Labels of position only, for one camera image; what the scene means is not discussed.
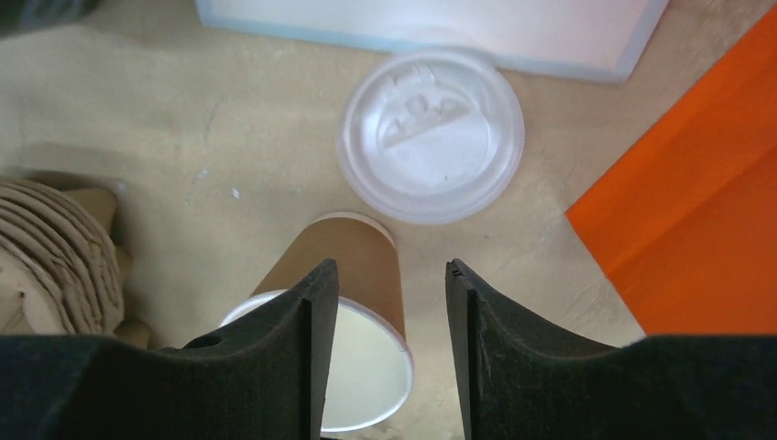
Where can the pulp cup carrier tray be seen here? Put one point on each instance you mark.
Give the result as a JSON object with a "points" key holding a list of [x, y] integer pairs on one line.
{"points": [[61, 271]]}

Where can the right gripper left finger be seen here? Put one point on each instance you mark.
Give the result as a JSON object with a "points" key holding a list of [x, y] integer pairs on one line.
{"points": [[263, 376]]}

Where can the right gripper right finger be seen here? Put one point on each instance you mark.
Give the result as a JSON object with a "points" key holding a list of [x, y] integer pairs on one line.
{"points": [[520, 376]]}

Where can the orange paper bag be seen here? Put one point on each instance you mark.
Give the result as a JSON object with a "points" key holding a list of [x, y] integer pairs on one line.
{"points": [[684, 223]]}

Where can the brown paper cup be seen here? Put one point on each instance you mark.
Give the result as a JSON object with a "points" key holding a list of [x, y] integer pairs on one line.
{"points": [[371, 370]]}

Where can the white cup lid picked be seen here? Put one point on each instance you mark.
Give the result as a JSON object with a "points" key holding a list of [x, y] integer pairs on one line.
{"points": [[431, 136]]}

